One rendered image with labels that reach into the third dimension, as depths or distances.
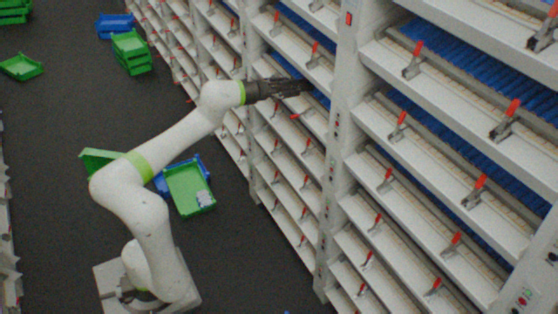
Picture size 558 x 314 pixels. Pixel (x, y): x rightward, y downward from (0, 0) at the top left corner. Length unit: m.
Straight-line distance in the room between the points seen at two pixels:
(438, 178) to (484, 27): 0.40
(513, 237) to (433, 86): 0.37
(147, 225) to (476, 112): 0.89
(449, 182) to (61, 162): 2.44
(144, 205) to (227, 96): 0.46
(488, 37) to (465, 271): 0.60
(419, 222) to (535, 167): 0.45
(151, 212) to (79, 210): 1.45
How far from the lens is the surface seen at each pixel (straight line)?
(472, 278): 1.26
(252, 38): 1.92
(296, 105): 1.70
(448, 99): 1.08
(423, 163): 1.20
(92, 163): 2.88
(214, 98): 1.48
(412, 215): 1.34
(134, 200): 1.33
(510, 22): 0.96
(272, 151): 2.06
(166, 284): 1.60
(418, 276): 1.46
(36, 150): 3.26
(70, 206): 2.78
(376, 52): 1.23
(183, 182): 2.61
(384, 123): 1.30
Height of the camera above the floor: 1.88
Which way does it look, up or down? 42 degrees down
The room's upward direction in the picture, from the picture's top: straight up
